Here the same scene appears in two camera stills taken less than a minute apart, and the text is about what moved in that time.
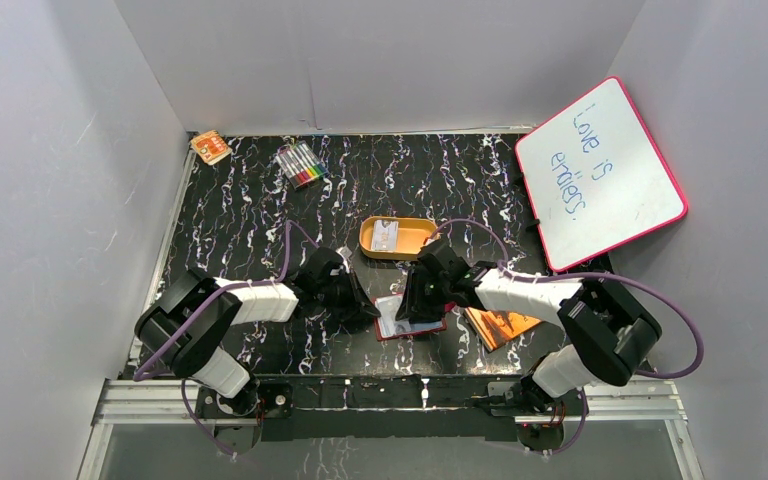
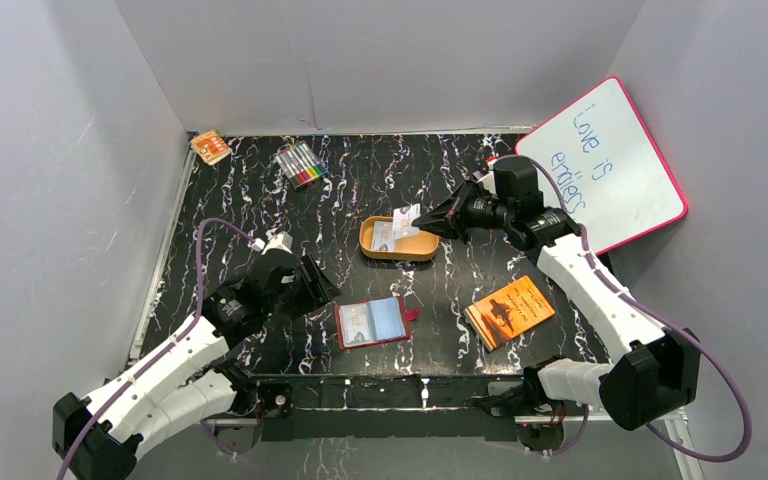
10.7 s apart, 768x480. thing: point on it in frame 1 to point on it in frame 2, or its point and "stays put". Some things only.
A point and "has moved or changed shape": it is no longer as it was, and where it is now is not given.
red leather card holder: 387,325 has moved or changed shape
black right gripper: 413,300 to 447,220
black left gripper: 345,295 to 308,287
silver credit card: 387,307 to 356,323
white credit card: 385,235 stays put
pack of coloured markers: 300,165 stays put
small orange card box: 211,147 stays put
